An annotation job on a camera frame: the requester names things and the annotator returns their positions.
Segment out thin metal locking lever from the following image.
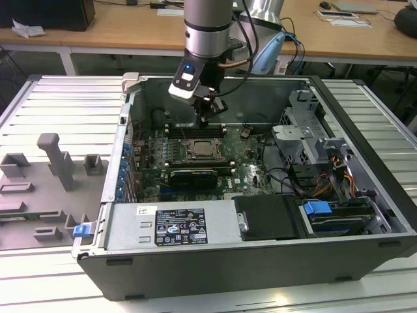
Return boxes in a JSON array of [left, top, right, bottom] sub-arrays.
[[174, 115, 188, 145], [188, 154, 227, 162]]

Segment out silver square CPU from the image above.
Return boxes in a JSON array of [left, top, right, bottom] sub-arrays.
[[192, 140, 216, 155]]

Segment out metal socket cover frame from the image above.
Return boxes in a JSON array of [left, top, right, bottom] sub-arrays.
[[184, 138, 226, 162]]

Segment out black RAM slot bank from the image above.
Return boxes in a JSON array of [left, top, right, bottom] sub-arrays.
[[166, 125, 227, 140], [166, 158, 236, 170]]

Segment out black CPU socket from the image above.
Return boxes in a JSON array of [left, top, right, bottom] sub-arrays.
[[183, 137, 227, 163]]

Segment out blue expansion slot clips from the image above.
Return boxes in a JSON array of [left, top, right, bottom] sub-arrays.
[[115, 143, 132, 200]]

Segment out pale blue teach pendant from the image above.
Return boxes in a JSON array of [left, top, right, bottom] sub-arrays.
[[250, 31, 287, 74]]

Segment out wooden desk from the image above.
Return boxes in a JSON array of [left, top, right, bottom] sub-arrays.
[[0, 0, 417, 63]]

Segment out black graphics card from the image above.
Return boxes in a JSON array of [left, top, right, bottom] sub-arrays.
[[168, 168, 218, 190]]

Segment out green motherboard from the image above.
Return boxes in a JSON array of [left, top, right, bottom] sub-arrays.
[[130, 125, 294, 201]]

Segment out grey metal drive cage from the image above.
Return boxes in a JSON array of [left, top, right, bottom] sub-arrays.
[[270, 89, 352, 166]]

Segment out white paper sheets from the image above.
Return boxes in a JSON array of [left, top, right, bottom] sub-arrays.
[[313, 9, 373, 29]]

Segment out black plastic air shroud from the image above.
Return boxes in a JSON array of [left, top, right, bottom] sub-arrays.
[[233, 194, 309, 242]]

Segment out grey power supply unit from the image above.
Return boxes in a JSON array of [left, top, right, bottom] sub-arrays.
[[103, 199, 244, 251]]

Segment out grey flat laptop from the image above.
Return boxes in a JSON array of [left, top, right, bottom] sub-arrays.
[[331, 0, 379, 15]]

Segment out blue disk carrier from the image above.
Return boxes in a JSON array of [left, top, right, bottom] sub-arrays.
[[302, 201, 330, 216]]

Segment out black box on desk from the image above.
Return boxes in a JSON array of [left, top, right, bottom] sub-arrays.
[[0, 0, 96, 33]]

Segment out crumpled white paper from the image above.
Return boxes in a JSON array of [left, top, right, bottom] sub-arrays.
[[11, 18, 47, 39]]

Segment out open black PC case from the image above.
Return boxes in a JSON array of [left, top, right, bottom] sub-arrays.
[[70, 72, 417, 303]]

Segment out round black bag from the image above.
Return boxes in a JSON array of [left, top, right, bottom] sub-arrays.
[[393, 5, 417, 34]]

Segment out grey parts rack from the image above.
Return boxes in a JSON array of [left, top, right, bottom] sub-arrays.
[[0, 132, 110, 252]]

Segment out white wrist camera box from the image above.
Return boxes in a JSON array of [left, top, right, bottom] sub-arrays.
[[167, 59, 205, 100]]

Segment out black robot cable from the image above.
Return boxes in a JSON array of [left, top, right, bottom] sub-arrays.
[[216, 0, 260, 97]]

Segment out grey case release handle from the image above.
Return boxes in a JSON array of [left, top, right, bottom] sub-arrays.
[[121, 72, 141, 95]]

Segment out blue cable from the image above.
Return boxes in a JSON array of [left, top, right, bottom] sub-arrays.
[[282, 31, 306, 75]]

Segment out black looped wire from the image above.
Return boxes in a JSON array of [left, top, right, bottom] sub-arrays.
[[262, 135, 306, 198]]

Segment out orange and yellow wires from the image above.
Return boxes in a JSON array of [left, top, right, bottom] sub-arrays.
[[311, 156, 355, 198]]

